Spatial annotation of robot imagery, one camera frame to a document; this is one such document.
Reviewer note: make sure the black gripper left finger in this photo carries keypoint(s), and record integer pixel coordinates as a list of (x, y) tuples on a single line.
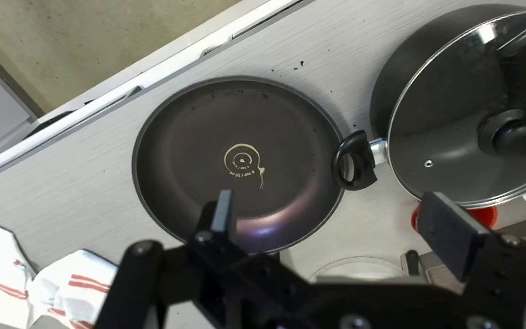
[(221, 212)]

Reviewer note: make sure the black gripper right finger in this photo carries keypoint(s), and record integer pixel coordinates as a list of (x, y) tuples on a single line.
[(451, 229)]

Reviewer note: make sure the dark nonstick frying pan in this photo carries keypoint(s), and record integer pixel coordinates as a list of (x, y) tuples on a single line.
[(201, 134)]

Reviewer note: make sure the red round object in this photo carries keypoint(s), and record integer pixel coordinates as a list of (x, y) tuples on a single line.
[(486, 216)]

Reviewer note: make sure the clear glass bowl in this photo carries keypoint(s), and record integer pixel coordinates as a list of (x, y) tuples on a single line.
[(360, 267)]

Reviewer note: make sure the white cloth with red stripes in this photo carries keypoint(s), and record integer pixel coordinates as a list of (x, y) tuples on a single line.
[(7, 274)]

